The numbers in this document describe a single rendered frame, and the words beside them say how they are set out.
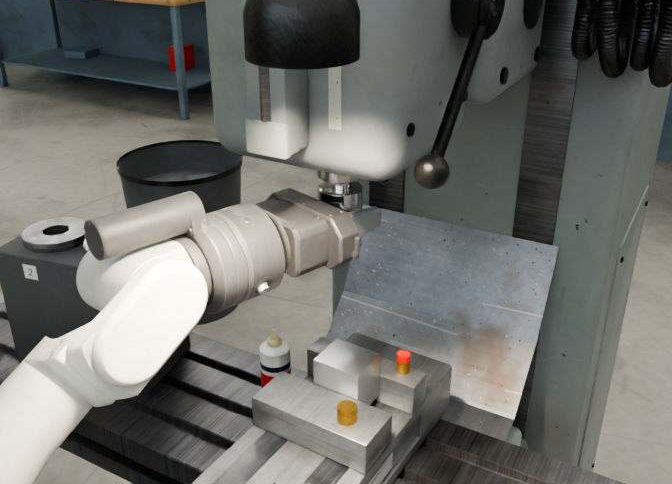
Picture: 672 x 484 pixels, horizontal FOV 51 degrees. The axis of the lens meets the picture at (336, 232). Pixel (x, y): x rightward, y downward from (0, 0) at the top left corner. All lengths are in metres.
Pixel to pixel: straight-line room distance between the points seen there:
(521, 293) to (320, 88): 0.58
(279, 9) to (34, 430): 0.35
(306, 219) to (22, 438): 0.30
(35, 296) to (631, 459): 1.85
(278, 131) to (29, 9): 7.29
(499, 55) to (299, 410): 0.43
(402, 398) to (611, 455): 1.61
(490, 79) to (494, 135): 0.31
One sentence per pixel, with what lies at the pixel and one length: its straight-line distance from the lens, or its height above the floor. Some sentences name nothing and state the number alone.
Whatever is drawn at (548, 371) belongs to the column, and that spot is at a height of 0.86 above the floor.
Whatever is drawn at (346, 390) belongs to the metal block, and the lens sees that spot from 0.82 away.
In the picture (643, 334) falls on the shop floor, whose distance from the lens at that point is 3.03.
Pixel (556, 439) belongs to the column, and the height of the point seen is 0.73.
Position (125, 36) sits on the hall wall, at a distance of 6.94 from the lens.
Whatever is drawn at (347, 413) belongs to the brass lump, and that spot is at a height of 1.05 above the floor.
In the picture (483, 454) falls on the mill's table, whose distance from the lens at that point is 0.93.
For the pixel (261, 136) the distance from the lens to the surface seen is 0.60.
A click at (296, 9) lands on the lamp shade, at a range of 0.42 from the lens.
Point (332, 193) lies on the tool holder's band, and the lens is 0.71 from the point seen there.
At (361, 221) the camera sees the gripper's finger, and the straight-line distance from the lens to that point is 0.72.
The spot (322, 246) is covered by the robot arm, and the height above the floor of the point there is 1.24.
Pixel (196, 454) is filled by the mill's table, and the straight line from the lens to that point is 0.93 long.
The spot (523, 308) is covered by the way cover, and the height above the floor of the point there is 0.99.
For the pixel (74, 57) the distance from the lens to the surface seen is 6.89.
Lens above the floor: 1.54
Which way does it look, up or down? 25 degrees down
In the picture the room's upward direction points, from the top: straight up
